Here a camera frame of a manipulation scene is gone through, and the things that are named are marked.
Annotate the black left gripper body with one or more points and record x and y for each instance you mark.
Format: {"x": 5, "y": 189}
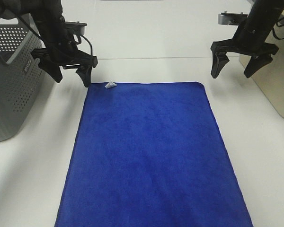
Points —
{"x": 62, "y": 47}

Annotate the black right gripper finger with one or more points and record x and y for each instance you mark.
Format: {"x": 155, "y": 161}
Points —
{"x": 256, "y": 63}
{"x": 220, "y": 59}

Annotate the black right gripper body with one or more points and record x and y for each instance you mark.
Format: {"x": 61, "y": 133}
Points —
{"x": 250, "y": 37}

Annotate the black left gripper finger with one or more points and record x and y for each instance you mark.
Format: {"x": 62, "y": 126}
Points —
{"x": 85, "y": 75}
{"x": 52, "y": 69}

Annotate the blue microfibre towel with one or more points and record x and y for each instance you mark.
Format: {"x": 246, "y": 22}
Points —
{"x": 150, "y": 155}

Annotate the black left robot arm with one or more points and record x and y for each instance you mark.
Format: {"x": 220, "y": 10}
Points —
{"x": 45, "y": 20}

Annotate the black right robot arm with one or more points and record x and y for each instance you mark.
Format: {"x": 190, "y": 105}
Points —
{"x": 267, "y": 7}

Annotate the white towel label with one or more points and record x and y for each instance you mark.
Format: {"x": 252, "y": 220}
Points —
{"x": 110, "y": 85}

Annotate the beige plastic bin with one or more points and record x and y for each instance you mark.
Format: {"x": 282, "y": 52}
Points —
{"x": 270, "y": 78}

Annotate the grey perforated plastic basket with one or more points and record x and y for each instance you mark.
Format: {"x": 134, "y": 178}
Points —
{"x": 20, "y": 77}

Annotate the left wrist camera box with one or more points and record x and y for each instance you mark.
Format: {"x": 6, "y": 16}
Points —
{"x": 76, "y": 28}

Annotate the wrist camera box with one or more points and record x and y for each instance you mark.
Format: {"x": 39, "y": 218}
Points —
{"x": 231, "y": 19}
{"x": 76, "y": 28}

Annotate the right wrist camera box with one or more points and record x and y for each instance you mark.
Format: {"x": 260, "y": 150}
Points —
{"x": 231, "y": 19}

